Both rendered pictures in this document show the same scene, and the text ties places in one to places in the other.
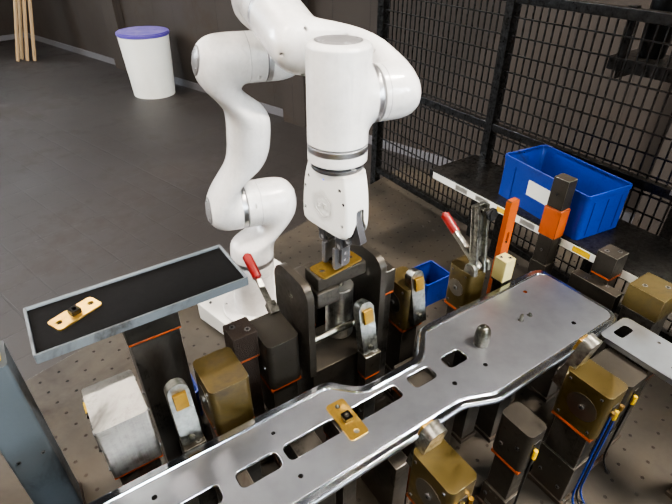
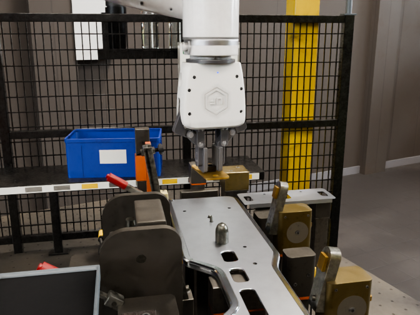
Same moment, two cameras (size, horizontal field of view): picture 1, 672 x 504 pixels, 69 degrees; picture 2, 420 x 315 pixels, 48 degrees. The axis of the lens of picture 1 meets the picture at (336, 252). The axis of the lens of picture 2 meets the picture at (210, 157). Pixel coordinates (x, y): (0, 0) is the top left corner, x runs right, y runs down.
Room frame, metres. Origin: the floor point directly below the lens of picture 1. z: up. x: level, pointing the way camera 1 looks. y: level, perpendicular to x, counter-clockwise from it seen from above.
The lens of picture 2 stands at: (0.37, 0.67, 1.49)
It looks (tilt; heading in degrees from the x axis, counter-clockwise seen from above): 15 degrees down; 292
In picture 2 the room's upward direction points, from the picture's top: straight up
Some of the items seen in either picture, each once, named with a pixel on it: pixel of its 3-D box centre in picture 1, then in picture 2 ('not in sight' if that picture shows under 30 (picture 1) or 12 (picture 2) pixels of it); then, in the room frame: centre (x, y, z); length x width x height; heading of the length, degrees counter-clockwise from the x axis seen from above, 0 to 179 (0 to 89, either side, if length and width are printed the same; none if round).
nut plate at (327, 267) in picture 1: (336, 261); (209, 169); (0.65, 0.00, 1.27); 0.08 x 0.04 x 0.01; 132
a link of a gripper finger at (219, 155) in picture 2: (346, 251); (224, 148); (0.63, -0.02, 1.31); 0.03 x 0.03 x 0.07; 41
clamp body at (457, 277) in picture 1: (454, 317); not in sight; (0.96, -0.31, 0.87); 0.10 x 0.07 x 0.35; 34
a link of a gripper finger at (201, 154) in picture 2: (326, 238); (195, 150); (0.66, 0.02, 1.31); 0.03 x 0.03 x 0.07; 41
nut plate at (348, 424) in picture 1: (346, 417); not in sight; (0.55, -0.02, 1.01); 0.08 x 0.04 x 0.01; 33
